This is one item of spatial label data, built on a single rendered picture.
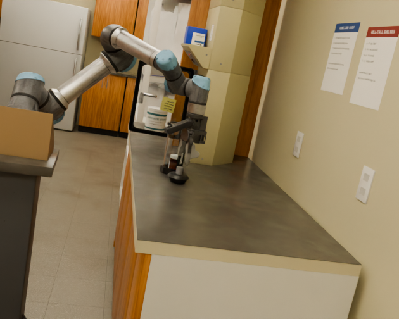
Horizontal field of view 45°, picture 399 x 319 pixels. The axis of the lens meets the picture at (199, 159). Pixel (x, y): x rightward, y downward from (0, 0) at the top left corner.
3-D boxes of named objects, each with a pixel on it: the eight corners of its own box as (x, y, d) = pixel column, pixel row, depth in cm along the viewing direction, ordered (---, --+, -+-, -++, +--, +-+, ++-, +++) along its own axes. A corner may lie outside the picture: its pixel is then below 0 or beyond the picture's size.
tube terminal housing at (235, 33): (225, 155, 275) (253, 18, 259) (238, 169, 244) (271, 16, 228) (183, 148, 270) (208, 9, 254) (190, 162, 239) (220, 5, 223)
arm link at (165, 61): (104, 9, 208) (180, 49, 182) (115, 28, 217) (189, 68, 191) (85, 27, 205) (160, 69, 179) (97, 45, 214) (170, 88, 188)
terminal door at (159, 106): (182, 140, 267) (195, 68, 259) (127, 130, 264) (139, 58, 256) (182, 140, 268) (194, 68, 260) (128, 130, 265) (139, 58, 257)
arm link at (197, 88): (197, 75, 197) (215, 78, 193) (192, 100, 199) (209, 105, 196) (187, 73, 190) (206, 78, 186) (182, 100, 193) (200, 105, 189)
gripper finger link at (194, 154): (200, 166, 194) (201, 143, 195) (187, 165, 192) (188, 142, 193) (197, 166, 197) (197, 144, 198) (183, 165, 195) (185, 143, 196)
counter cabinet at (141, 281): (201, 255, 364) (224, 141, 345) (293, 509, 167) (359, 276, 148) (113, 245, 351) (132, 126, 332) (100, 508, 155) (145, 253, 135)
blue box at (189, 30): (201, 47, 255) (204, 30, 253) (204, 47, 245) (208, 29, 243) (183, 43, 253) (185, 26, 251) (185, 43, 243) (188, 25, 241)
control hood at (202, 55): (198, 65, 260) (201, 47, 258) (208, 69, 229) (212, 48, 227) (177, 61, 258) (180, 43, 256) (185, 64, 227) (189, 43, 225)
